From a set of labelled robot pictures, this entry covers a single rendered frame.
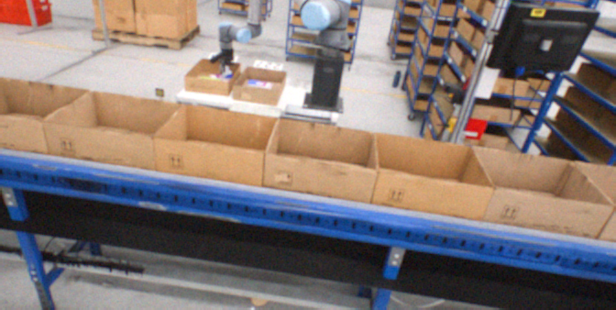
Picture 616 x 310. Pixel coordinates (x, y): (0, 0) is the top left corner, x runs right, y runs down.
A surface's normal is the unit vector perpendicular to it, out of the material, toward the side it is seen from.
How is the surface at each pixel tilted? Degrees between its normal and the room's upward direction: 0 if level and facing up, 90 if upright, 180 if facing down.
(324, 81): 90
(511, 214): 90
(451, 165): 90
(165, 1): 91
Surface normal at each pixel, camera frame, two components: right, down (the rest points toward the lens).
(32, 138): -0.08, 0.48
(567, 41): 0.24, 0.54
